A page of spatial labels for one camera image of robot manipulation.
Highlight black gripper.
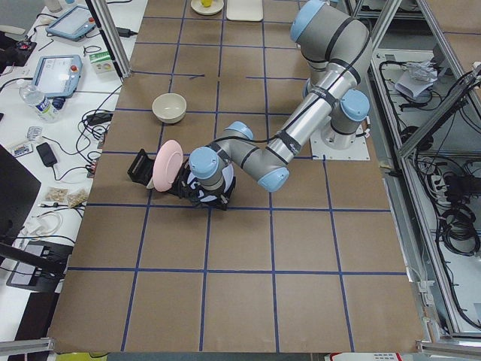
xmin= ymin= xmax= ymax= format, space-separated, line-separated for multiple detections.
xmin=178 ymin=177 xmax=235 ymax=205

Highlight blue plate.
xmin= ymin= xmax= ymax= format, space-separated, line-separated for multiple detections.
xmin=187 ymin=165 xmax=234 ymax=209

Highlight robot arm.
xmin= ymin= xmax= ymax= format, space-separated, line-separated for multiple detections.
xmin=175 ymin=1 xmax=373 ymax=208

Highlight pink plate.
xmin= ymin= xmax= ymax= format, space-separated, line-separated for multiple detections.
xmin=152 ymin=140 xmax=183 ymax=192

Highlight cream plate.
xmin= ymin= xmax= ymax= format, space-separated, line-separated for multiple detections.
xmin=190 ymin=0 xmax=224 ymax=16

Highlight black dish rack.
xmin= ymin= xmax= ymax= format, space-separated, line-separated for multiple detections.
xmin=126 ymin=148 xmax=237 ymax=211

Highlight cream bowl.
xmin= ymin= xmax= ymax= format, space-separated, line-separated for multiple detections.
xmin=152 ymin=93 xmax=187 ymax=124

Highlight brown paper table mat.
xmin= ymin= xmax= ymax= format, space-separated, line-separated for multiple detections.
xmin=49 ymin=1 xmax=425 ymax=353

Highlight green white carton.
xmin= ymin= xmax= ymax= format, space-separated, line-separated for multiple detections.
xmin=89 ymin=51 xmax=115 ymax=74

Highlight black smartphone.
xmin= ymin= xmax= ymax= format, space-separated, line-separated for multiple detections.
xmin=36 ymin=142 xmax=58 ymax=167

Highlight white rectangular tray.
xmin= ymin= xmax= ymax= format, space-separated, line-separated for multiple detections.
xmin=226 ymin=0 xmax=264 ymax=22

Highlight plastic water bottle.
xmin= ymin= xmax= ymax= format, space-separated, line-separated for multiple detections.
xmin=19 ymin=83 xmax=58 ymax=123

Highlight black power adapter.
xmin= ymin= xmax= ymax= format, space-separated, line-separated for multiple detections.
xmin=116 ymin=27 xmax=138 ymax=38

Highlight yellow lemon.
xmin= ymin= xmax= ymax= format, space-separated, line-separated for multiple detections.
xmin=201 ymin=0 xmax=213 ymax=8

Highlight black monitor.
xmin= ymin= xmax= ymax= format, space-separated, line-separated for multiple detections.
xmin=0 ymin=147 xmax=41 ymax=245

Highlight teach pendant near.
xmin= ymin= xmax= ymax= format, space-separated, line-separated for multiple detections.
xmin=32 ymin=55 xmax=83 ymax=99

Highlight teach pendant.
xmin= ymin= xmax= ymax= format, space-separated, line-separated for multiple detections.
xmin=32 ymin=55 xmax=83 ymax=99
xmin=46 ymin=5 xmax=95 ymax=41

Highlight teach pendant far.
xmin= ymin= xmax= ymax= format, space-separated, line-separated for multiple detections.
xmin=46 ymin=5 xmax=95 ymax=41

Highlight crumpled paper sheets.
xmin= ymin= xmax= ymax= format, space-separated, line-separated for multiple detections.
xmin=394 ymin=61 xmax=437 ymax=99

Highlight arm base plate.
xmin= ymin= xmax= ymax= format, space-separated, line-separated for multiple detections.
xmin=310 ymin=117 xmax=371 ymax=161

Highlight aluminium frame post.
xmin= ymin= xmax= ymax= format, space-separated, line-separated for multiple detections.
xmin=85 ymin=0 xmax=132 ymax=79

